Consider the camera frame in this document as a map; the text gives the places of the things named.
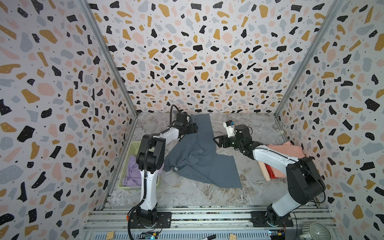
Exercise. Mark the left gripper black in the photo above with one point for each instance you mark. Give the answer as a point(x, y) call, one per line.
point(191, 128)

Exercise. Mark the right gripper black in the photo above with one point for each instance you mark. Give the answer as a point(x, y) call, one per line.
point(223, 141)

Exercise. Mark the grey-blue t-shirt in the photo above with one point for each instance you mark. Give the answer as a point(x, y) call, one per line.
point(195, 157)

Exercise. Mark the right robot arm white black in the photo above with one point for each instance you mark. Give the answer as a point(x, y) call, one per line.
point(304, 181)

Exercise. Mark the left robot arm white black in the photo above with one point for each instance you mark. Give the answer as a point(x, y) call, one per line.
point(150, 159)

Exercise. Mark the folded beige t-shirt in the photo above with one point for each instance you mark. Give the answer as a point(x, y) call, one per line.
point(264, 171)

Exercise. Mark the folded red t-shirt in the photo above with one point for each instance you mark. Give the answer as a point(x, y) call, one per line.
point(270, 172)

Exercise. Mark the folded pink t-shirt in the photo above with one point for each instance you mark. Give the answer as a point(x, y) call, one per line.
point(286, 149)

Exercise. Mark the light green plastic basket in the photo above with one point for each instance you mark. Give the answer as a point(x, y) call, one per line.
point(133, 150)

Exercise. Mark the lilac t-shirt in basket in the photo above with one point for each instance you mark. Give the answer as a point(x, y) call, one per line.
point(132, 175)

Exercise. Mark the right wooden block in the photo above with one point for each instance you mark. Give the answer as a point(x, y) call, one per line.
point(232, 237)

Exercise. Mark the wooden block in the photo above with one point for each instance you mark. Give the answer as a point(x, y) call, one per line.
point(232, 237)
point(110, 235)

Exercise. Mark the black marker pen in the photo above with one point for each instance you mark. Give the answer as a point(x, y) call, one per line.
point(211, 237)

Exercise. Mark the left circuit board green LED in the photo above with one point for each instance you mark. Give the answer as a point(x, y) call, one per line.
point(151, 235)

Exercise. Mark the left wooden block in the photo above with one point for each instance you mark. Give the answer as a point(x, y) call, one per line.
point(110, 235)

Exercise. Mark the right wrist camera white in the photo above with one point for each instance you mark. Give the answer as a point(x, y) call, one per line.
point(230, 128)

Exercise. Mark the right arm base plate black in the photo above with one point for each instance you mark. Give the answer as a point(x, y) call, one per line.
point(264, 219)

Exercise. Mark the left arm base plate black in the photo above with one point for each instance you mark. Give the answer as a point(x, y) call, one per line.
point(150, 220)

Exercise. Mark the right circuit board with wires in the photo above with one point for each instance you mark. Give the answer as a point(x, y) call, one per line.
point(277, 235)

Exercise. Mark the aluminium rail frame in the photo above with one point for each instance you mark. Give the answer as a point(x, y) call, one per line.
point(194, 223)

